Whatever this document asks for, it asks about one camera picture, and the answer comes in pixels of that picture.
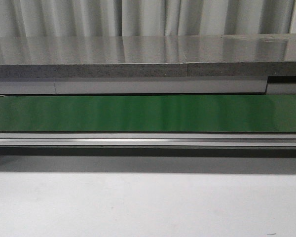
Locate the white pleated curtain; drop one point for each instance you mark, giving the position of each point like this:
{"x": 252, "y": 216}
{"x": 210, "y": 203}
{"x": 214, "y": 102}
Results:
{"x": 57, "y": 18}

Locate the green conveyor belt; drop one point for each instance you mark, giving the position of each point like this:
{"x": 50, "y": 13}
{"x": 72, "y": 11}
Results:
{"x": 149, "y": 113}

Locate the aluminium conveyor frame rail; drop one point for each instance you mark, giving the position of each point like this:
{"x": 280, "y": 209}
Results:
{"x": 204, "y": 140}

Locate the grey speckled stone counter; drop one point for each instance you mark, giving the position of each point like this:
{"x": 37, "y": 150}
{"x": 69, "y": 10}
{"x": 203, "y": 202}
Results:
{"x": 228, "y": 64}

